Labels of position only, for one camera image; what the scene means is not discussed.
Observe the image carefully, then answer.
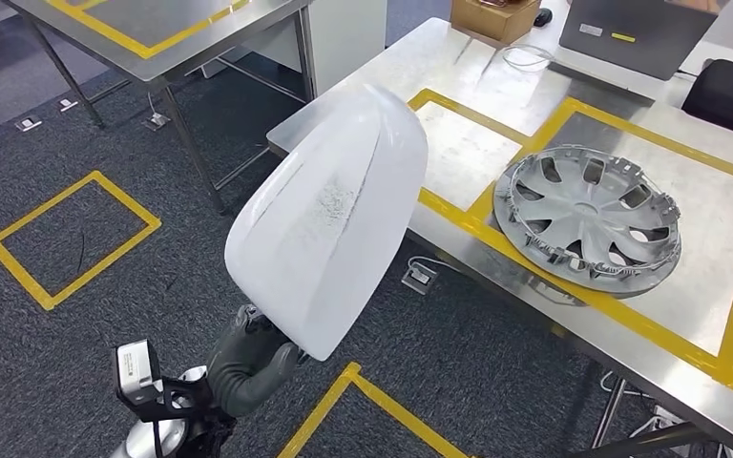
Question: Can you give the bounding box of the black carry case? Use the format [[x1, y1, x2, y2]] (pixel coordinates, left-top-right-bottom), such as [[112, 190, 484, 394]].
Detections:
[[681, 58, 733, 146]]

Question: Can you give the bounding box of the silver wheel hubcap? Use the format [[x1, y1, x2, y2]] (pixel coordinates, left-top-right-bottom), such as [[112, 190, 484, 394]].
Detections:
[[492, 144, 684, 301]]

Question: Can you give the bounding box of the coiled white cable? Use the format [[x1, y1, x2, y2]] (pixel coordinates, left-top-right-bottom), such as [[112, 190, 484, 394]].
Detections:
[[500, 43, 558, 73]]

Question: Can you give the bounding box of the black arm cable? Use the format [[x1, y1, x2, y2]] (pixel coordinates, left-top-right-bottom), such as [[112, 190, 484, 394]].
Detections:
[[150, 417, 172, 458]]

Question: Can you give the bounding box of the brown cardboard box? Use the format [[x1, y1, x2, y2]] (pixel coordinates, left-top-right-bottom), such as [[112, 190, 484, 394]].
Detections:
[[449, 0, 543, 48]]

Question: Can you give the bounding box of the grey laptop with stickers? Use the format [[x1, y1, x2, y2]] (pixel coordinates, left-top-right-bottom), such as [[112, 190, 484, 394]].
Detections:
[[558, 0, 720, 83]]

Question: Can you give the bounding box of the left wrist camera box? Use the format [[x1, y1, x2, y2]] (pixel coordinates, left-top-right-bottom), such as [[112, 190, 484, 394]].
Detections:
[[115, 340, 216, 424]]

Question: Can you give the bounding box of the white plastic shell part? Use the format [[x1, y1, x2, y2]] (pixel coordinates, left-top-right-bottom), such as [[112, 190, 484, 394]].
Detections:
[[223, 82, 429, 363]]

